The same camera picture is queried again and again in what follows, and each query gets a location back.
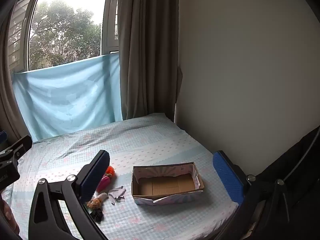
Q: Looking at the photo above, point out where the brown plush toy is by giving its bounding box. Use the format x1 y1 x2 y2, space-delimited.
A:
87 192 108 209

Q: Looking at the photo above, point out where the light grey cloth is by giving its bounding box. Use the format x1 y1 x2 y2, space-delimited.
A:
107 186 126 206

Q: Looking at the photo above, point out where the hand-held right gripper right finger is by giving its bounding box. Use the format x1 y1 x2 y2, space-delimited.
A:
212 150 298 240

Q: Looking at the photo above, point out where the person's left hand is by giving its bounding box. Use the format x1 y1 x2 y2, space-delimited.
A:
0 197 20 235

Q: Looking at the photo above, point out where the orange-haired doll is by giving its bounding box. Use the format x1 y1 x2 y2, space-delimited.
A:
96 166 117 193

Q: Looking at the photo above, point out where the light blue hanging cloth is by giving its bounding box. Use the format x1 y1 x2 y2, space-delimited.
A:
12 53 123 142

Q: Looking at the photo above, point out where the window with grey frame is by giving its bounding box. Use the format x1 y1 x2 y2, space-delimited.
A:
7 0 120 72

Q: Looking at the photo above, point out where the grey-brown curtain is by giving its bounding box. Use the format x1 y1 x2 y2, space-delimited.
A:
0 62 33 144
117 0 184 123

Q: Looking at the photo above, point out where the patterned cardboard box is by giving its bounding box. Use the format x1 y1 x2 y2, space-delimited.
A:
131 162 205 206

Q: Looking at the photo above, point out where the black fabric item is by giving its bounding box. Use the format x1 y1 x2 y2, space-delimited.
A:
90 209 104 223

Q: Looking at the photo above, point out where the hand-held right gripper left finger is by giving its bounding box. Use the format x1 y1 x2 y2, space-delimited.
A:
28 149 110 240

